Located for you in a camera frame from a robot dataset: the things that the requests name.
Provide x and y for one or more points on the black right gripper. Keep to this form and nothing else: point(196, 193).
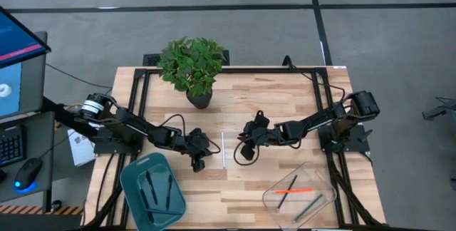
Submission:
point(260, 134)

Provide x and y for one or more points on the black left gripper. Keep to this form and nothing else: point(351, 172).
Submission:
point(199, 142)

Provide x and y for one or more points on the white pencil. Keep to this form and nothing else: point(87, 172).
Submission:
point(223, 152)

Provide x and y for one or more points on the black pen with rubber grip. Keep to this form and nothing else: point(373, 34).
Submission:
point(168, 193)

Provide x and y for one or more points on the orange pencil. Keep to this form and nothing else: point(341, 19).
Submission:
point(295, 190)

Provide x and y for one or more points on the dark grey pencil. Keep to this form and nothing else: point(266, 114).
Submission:
point(281, 204)

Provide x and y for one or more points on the blue pen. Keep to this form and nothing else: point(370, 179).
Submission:
point(164, 212)

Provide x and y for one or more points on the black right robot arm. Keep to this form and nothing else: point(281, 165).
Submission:
point(313, 122)

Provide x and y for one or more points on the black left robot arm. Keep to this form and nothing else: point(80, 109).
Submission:
point(139, 127)

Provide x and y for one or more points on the black plant pot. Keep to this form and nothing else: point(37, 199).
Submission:
point(199, 101)

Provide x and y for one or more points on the clear plastic bin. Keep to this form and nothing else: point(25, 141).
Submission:
point(270, 202)

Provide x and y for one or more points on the green leafy plant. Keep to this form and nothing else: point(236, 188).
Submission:
point(192, 65)

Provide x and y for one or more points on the teal plastic bin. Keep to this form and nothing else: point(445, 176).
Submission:
point(132, 188)

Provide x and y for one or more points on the white paper booklet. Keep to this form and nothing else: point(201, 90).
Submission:
point(80, 150)

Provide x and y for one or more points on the grey computer desk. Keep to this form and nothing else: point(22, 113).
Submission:
point(39, 134)

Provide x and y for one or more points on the black computer mouse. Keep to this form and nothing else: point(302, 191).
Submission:
point(28, 172)

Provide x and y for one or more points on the grey framed monitor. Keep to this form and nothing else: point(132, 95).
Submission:
point(32, 88)

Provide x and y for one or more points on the yellow black hazard strip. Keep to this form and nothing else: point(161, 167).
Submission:
point(35, 209)

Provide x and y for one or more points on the black keyboard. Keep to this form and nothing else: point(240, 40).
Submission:
point(10, 145)

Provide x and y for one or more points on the monitor with blue screen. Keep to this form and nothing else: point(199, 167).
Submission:
point(18, 42)

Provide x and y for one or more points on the black table frame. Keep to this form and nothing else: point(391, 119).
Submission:
point(267, 70)

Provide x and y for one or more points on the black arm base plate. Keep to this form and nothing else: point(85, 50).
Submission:
point(360, 142)
point(107, 147)

